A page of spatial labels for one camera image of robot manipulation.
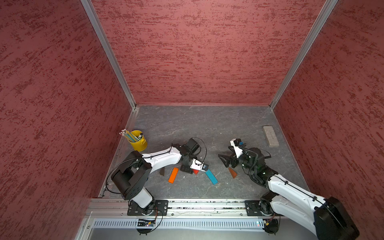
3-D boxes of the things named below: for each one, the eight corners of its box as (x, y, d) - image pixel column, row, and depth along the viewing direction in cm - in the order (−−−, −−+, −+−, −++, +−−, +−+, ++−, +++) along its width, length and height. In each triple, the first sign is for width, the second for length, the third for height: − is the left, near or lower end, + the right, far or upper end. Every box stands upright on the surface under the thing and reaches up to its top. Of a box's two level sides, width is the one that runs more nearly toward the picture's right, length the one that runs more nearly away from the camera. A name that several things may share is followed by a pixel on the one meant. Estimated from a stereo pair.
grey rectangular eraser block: (268, 147, 100) (270, 144, 97) (261, 128, 110) (263, 124, 107) (278, 147, 100) (280, 144, 97) (270, 128, 110) (272, 124, 107)
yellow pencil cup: (133, 151, 97) (127, 142, 88) (137, 139, 102) (131, 130, 93) (146, 151, 97) (141, 142, 88) (149, 139, 102) (145, 130, 94)
